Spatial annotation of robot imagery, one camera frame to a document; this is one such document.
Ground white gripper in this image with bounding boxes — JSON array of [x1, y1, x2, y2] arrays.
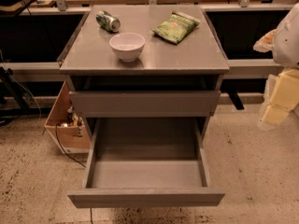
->
[[257, 68, 299, 131]]

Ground grey drawer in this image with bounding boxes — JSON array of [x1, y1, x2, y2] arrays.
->
[[68, 118, 224, 208], [69, 91, 221, 118]]

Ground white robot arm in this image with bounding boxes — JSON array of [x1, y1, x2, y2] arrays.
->
[[253, 4, 299, 131]]

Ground grey top drawer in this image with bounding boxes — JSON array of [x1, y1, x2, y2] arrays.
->
[[69, 91, 221, 118]]

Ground grey drawer cabinet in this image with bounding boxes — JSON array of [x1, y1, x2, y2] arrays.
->
[[61, 5, 229, 134]]

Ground green chip bag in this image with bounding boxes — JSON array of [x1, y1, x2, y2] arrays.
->
[[152, 11, 201, 45]]

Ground white ceramic bowl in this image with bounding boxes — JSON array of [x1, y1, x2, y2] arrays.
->
[[109, 33, 145, 63]]

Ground green soda can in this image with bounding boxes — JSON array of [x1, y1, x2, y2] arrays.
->
[[96, 10, 121, 33]]

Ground wooden box with items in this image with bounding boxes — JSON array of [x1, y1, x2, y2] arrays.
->
[[44, 82, 91, 154]]

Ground black floor cable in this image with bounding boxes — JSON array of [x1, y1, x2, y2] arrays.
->
[[54, 122, 94, 224]]

